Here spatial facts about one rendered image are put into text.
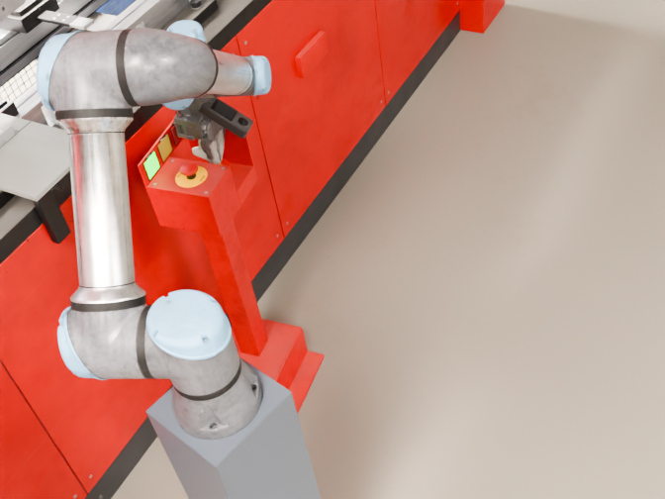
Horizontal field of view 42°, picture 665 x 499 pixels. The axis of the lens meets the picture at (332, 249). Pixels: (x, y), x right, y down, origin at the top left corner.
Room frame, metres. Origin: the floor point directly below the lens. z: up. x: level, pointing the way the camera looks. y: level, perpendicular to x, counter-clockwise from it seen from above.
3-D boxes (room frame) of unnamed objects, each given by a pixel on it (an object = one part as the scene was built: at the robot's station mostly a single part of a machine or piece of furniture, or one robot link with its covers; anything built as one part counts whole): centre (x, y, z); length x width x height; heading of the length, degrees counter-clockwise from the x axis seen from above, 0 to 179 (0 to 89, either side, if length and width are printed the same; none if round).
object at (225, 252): (1.55, 0.26, 0.39); 0.06 x 0.06 x 0.54; 62
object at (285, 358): (1.53, 0.24, 0.06); 0.25 x 0.20 x 0.12; 62
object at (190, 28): (1.58, 0.22, 1.04); 0.09 x 0.08 x 0.11; 167
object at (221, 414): (0.89, 0.24, 0.82); 0.15 x 0.15 x 0.10
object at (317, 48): (2.22, -0.04, 0.59); 0.15 x 0.02 x 0.07; 144
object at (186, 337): (0.89, 0.25, 0.94); 0.13 x 0.12 x 0.14; 77
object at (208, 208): (1.55, 0.26, 0.75); 0.20 x 0.16 x 0.18; 152
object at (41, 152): (1.40, 0.57, 1.00); 0.26 x 0.18 x 0.01; 54
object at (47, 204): (1.37, 0.53, 0.88); 0.14 x 0.04 x 0.22; 54
